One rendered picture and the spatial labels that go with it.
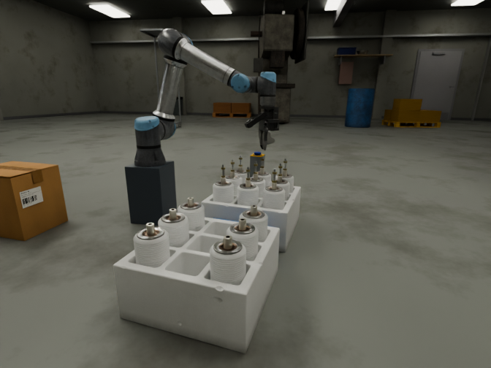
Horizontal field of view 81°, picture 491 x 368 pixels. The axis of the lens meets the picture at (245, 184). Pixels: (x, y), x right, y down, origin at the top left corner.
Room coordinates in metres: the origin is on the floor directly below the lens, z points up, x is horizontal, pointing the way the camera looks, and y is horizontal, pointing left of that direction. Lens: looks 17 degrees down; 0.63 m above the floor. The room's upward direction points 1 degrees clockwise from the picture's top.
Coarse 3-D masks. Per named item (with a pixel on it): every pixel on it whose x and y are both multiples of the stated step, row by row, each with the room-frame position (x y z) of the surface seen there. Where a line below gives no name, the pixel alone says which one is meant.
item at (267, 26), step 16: (272, 0) 8.19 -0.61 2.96; (272, 16) 7.62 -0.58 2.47; (288, 16) 7.64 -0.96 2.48; (304, 16) 7.70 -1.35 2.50; (256, 32) 8.06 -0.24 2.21; (272, 32) 7.63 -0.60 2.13; (288, 32) 7.65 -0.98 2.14; (304, 32) 7.63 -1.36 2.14; (272, 48) 7.64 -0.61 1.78; (288, 48) 7.66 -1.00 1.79; (304, 48) 7.70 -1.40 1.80; (256, 64) 7.67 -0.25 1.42; (272, 64) 7.69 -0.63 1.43; (272, 96) 7.59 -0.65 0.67; (288, 96) 7.61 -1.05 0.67; (288, 112) 7.61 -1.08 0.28
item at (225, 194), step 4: (232, 184) 1.26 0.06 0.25; (216, 188) 1.22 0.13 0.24; (220, 188) 1.21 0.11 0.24; (224, 188) 1.21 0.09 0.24; (228, 188) 1.22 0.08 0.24; (232, 188) 1.24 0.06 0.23; (216, 192) 1.22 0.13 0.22; (220, 192) 1.21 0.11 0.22; (224, 192) 1.21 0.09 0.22; (228, 192) 1.22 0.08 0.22; (232, 192) 1.24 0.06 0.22; (216, 196) 1.22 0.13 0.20; (220, 196) 1.21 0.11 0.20; (224, 196) 1.21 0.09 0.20; (228, 196) 1.22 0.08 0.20; (232, 196) 1.24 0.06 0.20; (216, 200) 1.22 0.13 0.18; (220, 200) 1.21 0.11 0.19; (224, 200) 1.21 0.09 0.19; (228, 200) 1.22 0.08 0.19; (232, 200) 1.24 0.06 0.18
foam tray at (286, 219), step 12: (300, 192) 1.45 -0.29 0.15; (204, 204) 1.21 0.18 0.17; (216, 204) 1.19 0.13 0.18; (228, 204) 1.18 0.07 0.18; (288, 204) 1.19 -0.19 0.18; (216, 216) 1.19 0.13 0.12; (228, 216) 1.17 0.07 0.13; (276, 216) 1.10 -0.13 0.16; (288, 216) 1.11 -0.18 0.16; (288, 228) 1.12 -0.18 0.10; (288, 240) 1.14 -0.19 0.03
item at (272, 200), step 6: (264, 192) 1.16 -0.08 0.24; (270, 192) 1.15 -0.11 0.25; (276, 192) 1.15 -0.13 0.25; (282, 192) 1.16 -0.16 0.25; (264, 198) 1.16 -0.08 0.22; (270, 198) 1.14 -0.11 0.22; (276, 198) 1.14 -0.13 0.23; (282, 198) 1.15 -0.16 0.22; (264, 204) 1.16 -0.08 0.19; (270, 204) 1.14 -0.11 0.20; (276, 204) 1.14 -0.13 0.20; (282, 204) 1.15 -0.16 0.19
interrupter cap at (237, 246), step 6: (222, 240) 0.71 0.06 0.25; (234, 240) 0.71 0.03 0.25; (216, 246) 0.68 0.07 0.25; (222, 246) 0.68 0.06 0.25; (234, 246) 0.68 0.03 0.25; (240, 246) 0.68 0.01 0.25; (216, 252) 0.65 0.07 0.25; (222, 252) 0.64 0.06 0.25; (228, 252) 0.65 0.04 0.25; (234, 252) 0.64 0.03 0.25
